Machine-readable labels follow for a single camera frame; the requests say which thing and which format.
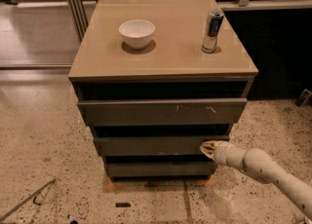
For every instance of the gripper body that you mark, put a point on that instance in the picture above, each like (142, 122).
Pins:
(221, 152)

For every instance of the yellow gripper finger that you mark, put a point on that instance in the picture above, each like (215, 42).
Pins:
(211, 149)

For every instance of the grey drawer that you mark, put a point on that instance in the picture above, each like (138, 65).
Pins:
(160, 169)
(169, 112)
(152, 146)

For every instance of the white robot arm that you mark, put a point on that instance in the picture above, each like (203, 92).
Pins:
(258, 165)

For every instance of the tan top drawer cabinet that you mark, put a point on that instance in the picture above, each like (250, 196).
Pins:
(171, 66)

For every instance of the grey top drawer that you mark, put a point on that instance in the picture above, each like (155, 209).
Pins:
(169, 112)

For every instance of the grey bottom drawer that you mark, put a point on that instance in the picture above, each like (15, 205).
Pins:
(160, 169)

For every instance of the small black grey floor device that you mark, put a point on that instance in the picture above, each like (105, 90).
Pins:
(303, 98)

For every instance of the silver blue drink can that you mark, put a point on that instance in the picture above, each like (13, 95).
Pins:
(214, 22)

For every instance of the small black floor object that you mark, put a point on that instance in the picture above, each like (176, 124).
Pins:
(123, 205)

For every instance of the white ceramic bowl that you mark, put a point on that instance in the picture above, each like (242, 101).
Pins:
(137, 33)

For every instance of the metal rod on floor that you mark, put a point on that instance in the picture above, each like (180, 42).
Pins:
(26, 200)

